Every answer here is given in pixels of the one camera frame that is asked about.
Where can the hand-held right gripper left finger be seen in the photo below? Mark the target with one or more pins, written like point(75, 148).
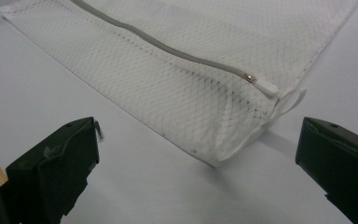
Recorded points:
point(52, 168)

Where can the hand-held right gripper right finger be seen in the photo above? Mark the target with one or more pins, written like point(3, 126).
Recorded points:
point(341, 161)

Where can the white mesh laundry bag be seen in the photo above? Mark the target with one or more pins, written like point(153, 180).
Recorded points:
point(174, 81)

